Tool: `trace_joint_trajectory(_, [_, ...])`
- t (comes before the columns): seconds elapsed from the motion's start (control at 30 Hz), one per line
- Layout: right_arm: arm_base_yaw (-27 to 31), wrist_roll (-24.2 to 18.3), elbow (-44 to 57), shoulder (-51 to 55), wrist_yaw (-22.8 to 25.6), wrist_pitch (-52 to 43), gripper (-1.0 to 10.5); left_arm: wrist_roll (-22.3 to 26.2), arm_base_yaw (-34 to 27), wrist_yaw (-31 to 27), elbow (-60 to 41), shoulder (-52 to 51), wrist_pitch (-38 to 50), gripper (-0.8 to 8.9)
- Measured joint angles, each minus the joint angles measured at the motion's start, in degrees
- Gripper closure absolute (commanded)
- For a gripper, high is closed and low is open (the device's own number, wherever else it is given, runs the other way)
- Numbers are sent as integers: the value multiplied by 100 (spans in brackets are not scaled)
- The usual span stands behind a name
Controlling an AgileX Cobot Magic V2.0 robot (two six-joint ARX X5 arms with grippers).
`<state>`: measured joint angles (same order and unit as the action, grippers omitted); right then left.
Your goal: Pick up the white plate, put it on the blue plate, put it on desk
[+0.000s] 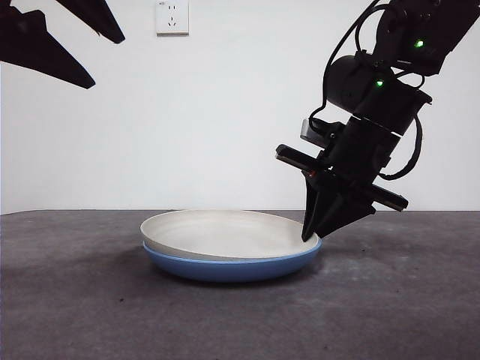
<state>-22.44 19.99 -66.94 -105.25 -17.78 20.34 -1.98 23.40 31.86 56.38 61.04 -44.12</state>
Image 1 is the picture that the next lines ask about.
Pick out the long black arm cable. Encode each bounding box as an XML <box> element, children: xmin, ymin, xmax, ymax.
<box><xmin>307</xmin><ymin>0</ymin><xmax>383</xmax><ymax>128</ymax></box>

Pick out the white round plate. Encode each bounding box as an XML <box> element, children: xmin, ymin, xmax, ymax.
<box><xmin>139</xmin><ymin>208</ymin><xmax>320</xmax><ymax>260</ymax></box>

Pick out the blue round plate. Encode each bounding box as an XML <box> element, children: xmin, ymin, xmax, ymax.
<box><xmin>142</xmin><ymin>238</ymin><xmax>323</xmax><ymax>284</ymax></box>

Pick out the short looped black cable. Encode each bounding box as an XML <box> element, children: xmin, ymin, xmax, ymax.
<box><xmin>377</xmin><ymin>112</ymin><xmax>424</xmax><ymax>181</ymax></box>

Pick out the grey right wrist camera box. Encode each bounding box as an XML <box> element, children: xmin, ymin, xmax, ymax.
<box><xmin>299</xmin><ymin>118</ymin><xmax>341</xmax><ymax>148</ymax></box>

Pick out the white wall socket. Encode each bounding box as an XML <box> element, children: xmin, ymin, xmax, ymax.
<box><xmin>156</xmin><ymin>0</ymin><xmax>190</xmax><ymax>38</ymax></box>

